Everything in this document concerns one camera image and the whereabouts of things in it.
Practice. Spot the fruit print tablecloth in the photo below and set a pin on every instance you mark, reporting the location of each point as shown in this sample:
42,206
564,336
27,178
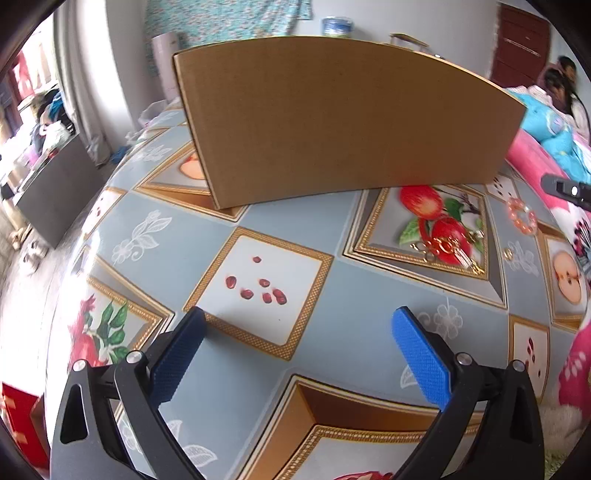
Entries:
360,314

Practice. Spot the hanging clothes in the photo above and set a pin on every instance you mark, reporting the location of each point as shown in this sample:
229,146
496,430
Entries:
27,74

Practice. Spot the teal floral hanging cloth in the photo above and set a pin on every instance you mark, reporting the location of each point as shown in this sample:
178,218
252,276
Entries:
231,23

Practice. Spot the red box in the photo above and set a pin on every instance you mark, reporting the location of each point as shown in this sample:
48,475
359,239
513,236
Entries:
21,415

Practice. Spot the pile of clothes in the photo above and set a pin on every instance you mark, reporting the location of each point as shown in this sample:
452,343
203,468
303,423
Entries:
51,120

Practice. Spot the wooden frame stand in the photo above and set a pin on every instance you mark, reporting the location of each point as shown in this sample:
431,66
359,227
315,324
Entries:
408,39

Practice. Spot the brown cardboard box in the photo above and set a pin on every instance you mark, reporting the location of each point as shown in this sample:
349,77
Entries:
346,120

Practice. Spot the white paper roll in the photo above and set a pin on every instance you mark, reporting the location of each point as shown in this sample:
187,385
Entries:
165,64

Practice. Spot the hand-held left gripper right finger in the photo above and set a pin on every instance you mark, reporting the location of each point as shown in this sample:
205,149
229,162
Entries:
420,355

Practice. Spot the white plastic bag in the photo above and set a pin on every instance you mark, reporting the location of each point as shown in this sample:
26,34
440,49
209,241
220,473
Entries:
152,113

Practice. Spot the pair of shoes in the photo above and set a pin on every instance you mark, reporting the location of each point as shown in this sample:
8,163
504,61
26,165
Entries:
32,251

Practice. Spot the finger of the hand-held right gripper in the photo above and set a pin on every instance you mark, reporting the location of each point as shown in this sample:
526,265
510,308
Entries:
565,188

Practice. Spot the blue water bottle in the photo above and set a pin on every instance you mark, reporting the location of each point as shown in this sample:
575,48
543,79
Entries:
338,26

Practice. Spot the white window curtain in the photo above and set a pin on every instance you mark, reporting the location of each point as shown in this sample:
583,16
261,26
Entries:
92,69

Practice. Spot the dark red door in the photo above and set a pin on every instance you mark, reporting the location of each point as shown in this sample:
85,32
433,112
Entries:
519,46

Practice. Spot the grey cabinet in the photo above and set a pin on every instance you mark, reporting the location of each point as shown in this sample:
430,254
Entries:
60,194

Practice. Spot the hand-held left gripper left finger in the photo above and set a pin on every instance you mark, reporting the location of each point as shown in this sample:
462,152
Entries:
178,355

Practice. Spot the pink floral blanket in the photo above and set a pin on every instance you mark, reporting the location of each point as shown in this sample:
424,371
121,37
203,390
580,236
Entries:
531,152

